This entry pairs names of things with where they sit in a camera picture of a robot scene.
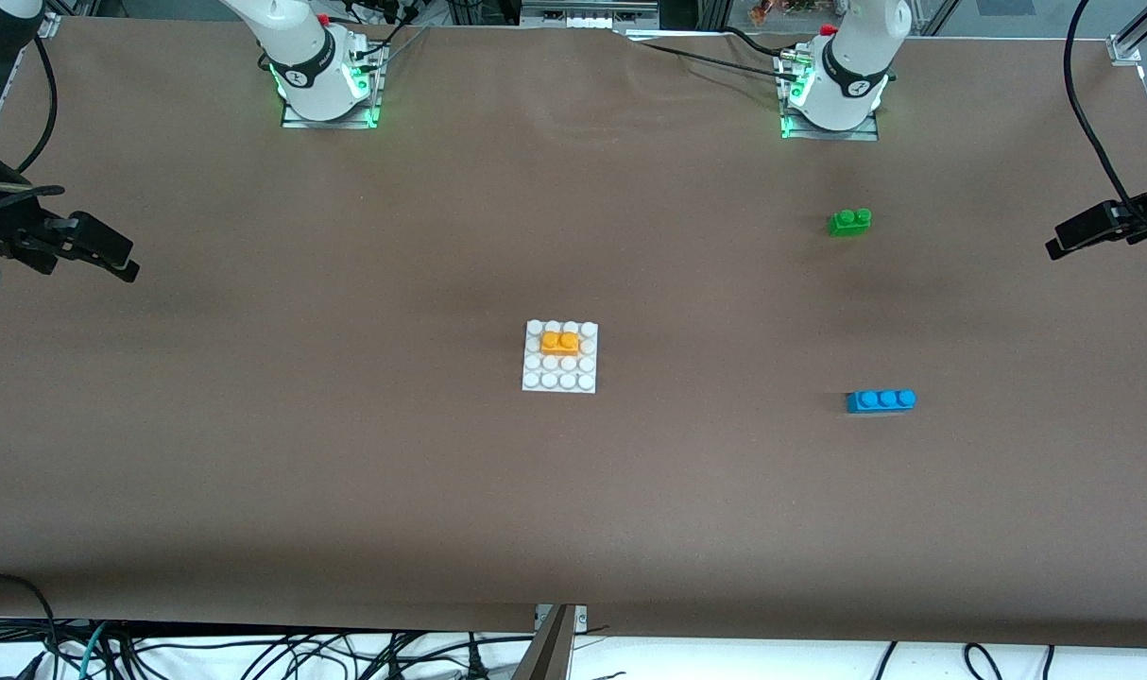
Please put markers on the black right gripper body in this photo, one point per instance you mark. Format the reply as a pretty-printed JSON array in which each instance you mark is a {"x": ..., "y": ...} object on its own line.
[{"x": 5, "y": 224}]

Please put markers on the yellow two-stud block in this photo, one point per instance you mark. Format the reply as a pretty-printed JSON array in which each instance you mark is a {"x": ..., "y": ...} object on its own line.
[{"x": 560, "y": 344}]

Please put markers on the white studded base plate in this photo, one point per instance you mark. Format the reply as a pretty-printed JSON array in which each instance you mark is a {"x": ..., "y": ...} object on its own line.
[{"x": 560, "y": 370}]

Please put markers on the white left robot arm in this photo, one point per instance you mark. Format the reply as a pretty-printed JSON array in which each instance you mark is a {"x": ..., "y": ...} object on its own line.
[{"x": 843, "y": 76}]

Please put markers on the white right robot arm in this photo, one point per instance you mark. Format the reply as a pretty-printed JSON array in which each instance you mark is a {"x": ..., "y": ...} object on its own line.
[{"x": 309, "y": 66}]

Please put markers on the green two-stud block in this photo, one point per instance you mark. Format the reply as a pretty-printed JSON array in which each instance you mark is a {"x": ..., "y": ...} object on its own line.
[{"x": 848, "y": 224}]

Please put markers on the blue three-stud block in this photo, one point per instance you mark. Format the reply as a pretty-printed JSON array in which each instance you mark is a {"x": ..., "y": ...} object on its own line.
[{"x": 881, "y": 402}]

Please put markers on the grey metal rack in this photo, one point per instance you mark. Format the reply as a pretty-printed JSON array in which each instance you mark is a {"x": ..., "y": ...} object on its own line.
[{"x": 588, "y": 13}]

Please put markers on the brown table cover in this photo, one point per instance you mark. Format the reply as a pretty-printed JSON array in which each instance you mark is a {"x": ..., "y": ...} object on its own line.
[{"x": 573, "y": 519}]

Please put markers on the aluminium frame profile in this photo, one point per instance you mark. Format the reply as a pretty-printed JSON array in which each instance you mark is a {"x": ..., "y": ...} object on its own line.
[{"x": 1140, "y": 33}]

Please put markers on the metal table bracket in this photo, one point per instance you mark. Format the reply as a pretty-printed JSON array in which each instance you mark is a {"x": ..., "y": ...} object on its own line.
[{"x": 559, "y": 633}]

